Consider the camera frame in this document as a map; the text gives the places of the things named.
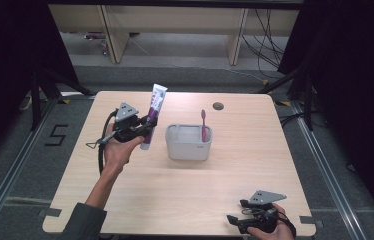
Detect pink toothbrush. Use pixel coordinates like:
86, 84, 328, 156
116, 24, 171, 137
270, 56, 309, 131
200, 109, 209, 143

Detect light wooden shelf unit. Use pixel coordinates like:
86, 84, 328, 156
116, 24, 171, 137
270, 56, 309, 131
48, 3, 301, 66

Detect person's right hand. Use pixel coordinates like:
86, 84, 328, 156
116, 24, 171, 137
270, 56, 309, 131
246, 203, 296, 240

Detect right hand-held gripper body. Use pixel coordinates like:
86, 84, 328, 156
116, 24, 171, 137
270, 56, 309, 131
239, 189, 288, 234

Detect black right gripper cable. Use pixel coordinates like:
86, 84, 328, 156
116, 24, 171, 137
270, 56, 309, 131
276, 209, 298, 240

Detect black metal stand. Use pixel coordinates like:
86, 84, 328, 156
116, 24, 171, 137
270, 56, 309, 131
29, 68, 97, 132
257, 65, 315, 132

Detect dark curtain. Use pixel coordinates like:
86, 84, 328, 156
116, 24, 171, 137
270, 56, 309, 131
277, 0, 374, 231
0, 0, 80, 168

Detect hanging black cables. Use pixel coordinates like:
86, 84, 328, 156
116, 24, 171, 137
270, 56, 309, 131
241, 9, 287, 80

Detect person's left hand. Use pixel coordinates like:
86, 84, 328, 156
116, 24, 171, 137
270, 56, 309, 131
102, 123, 145, 172

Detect white and purple toothpaste tube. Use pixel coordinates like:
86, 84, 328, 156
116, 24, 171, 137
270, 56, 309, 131
140, 83, 169, 151

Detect black floor cable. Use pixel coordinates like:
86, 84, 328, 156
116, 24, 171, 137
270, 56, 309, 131
279, 111, 307, 128

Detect aluminium floor rail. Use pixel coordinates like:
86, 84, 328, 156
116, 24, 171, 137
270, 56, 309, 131
0, 98, 58, 240
291, 99, 369, 240

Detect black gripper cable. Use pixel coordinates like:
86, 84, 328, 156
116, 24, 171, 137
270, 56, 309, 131
276, 209, 298, 240
85, 110, 119, 175

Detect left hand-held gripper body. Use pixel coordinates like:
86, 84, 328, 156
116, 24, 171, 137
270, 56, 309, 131
112, 102, 150, 143

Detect grey toothbrush holder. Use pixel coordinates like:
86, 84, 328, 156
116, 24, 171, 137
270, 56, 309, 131
165, 123, 213, 162

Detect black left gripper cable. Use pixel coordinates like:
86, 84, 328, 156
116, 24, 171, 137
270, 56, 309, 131
85, 110, 119, 175

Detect small clutter under shelf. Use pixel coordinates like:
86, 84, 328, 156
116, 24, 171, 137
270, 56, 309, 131
83, 31, 110, 56

